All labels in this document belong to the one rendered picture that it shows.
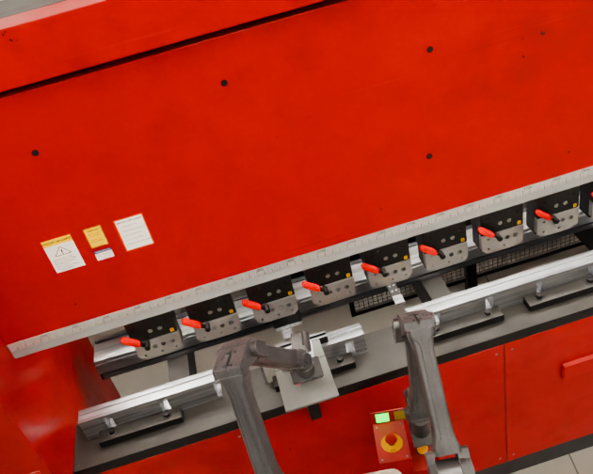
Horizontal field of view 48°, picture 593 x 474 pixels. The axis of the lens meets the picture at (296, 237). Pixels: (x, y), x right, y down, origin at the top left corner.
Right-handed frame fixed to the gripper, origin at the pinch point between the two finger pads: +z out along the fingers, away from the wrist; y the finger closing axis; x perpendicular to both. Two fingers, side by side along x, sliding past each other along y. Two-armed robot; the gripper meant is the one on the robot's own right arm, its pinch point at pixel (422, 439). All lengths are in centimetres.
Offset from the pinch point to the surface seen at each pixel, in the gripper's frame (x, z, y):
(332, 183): 12, -70, 55
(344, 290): 15, -31, 43
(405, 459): 6.7, 0.8, -5.1
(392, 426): 8.4, 4.3, 7.7
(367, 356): 12.4, 1.6, 33.8
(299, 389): 36.1, -15.9, 17.6
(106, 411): 105, -11, 25
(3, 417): 118, -52, 9
